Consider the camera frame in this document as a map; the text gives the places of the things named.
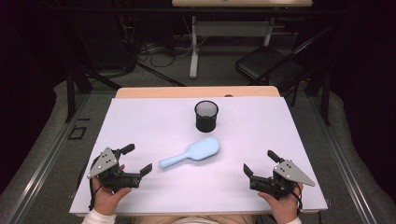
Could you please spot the metal floor rail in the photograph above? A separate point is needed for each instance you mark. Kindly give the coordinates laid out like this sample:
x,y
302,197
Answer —
x,y
341,163
46,161

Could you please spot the light blue hairbrush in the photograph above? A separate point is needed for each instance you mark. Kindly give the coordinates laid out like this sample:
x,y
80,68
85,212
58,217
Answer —
x,y
199,150

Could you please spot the black folding chair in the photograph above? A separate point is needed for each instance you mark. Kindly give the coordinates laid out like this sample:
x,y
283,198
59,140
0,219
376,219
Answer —
x,y
264,63

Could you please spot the person's right hand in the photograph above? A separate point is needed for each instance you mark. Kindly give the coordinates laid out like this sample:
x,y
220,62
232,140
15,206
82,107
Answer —
x,y
285,208

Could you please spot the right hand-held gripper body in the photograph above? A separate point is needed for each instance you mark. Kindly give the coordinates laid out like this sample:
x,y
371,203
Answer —
x,y
280,180

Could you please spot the person's torso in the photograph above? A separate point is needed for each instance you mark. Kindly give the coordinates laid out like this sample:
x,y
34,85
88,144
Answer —
x,y
193,220

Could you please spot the black mesh cup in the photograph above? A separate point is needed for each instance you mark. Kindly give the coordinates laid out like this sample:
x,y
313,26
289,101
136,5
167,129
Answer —
x,y
206,123

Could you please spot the white-legged desk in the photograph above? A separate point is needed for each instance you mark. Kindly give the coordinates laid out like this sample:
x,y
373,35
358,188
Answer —
x,y
194,62

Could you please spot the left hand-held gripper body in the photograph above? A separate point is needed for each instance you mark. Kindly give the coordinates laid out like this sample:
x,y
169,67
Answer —
x,y
109,174

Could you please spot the white board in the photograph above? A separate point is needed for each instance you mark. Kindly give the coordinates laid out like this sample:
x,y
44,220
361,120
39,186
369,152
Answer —
x,y
155,124

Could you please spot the person's left hand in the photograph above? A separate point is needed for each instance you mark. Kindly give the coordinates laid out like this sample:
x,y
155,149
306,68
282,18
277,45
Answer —
x,y
106,200

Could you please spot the black metal stand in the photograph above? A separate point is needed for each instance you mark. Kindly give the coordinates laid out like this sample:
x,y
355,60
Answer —
x,y
70,93

